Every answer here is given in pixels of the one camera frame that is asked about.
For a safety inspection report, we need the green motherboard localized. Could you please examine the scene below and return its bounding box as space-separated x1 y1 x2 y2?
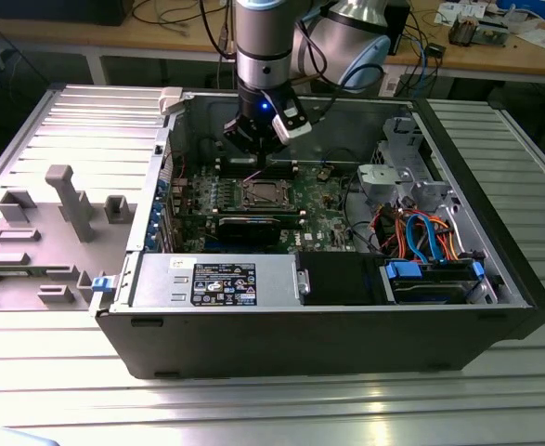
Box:
169 162 359 255

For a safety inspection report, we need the metal heatsink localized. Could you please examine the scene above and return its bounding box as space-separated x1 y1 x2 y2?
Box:
448 13 477 47

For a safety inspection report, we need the blue wire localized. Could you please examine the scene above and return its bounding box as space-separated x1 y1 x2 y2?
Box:
405 213 446 266

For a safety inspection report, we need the black tower box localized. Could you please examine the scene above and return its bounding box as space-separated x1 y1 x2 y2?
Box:
385 0 412 57

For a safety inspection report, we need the black graphics card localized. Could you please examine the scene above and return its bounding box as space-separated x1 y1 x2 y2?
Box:
215 214 282 247

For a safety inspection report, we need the grey parts rack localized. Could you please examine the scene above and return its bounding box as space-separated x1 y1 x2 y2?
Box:
0 164 138 312

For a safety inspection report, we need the green circuit device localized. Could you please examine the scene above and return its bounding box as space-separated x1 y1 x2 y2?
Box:
474 18 510 47

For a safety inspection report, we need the orange wire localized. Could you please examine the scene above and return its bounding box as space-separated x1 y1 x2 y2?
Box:
432 216 463 261

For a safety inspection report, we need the silver power supply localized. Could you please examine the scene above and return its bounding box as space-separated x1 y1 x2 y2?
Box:
130 253 301 310

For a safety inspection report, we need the black computer box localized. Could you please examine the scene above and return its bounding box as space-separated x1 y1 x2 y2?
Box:
0 0 136 27

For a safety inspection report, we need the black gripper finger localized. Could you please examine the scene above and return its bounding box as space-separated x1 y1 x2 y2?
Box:
222 117 265 174
262 136 287 174

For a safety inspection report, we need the hard disk in blue carrier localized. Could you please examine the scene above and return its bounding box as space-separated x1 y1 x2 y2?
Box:
383 259 487 306

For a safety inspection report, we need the black RAM stick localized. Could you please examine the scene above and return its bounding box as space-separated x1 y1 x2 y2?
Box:
214 206 306 229

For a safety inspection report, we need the black plastic shroud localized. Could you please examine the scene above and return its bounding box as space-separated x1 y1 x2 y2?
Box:
299 253 387 307

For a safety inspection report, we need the black PC case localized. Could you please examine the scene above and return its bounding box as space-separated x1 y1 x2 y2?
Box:
88 85 545 381

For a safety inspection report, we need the silver CPU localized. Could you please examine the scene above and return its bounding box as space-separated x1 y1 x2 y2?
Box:
252 184 280 203

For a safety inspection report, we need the metal socket cover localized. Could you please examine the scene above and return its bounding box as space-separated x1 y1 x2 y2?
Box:
241 178 292 209

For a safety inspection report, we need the green RAM stick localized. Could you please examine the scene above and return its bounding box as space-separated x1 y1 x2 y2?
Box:
0 268 45 280

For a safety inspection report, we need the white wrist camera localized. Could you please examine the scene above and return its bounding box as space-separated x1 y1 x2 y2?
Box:
270 97 313 141

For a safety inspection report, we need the wooden desk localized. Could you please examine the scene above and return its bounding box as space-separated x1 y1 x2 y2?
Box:
0 0 545 78

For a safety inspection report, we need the metal drive cage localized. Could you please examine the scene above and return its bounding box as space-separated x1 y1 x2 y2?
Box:
357 115 461 219

